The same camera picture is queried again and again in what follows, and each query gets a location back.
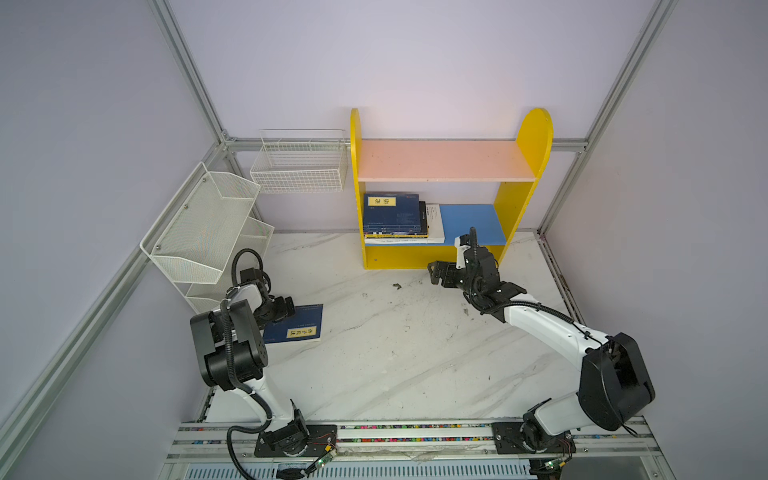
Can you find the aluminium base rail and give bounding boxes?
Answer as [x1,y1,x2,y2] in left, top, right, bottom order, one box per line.
[159,417,675,479]

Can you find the white mesh two-tier rack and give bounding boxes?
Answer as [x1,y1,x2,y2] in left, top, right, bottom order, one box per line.
[140,163,274,313]

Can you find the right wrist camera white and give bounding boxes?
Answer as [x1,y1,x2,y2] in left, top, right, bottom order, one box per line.
[454,234,471,270]

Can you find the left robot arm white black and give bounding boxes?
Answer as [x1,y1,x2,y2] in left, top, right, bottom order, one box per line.
[190,268,309,456]

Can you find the white wire basket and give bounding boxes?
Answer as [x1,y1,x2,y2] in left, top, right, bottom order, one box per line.
[250,139,348,194]

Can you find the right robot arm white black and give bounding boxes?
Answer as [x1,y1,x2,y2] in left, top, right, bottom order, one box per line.
[427,231,656,453]

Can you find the white portfolio book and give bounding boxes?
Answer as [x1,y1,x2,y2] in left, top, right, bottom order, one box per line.
[364,203,445,245]

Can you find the yellow bookshelf pink blue shelves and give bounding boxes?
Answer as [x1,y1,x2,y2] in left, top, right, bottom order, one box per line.
[349,108,554,270]

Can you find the black wolf cover book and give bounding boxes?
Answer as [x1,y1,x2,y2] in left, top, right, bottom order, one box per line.
[419,201,429,238]

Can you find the navy book yellow label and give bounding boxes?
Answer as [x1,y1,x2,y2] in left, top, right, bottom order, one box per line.
[363,192,422,235]
[263,304,323,344]

